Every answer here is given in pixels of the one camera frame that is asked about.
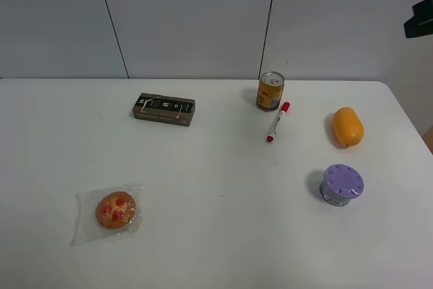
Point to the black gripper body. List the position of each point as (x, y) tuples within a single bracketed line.
[(421, 23)]

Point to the gold drink can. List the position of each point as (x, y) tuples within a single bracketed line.
[(270, 91)]

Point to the orange mango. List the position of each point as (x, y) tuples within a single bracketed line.
[(348, 128)]

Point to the dark brown capsule box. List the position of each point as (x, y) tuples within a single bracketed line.
[(164, 109)]

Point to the purple lidded air freshener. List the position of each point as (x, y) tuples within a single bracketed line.
[(340, 185)]

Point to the red white marker pen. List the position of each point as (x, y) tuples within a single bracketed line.
[(277, 122)]

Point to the wrapped strawberry muffin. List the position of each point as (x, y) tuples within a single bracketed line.
[(108, 212)]

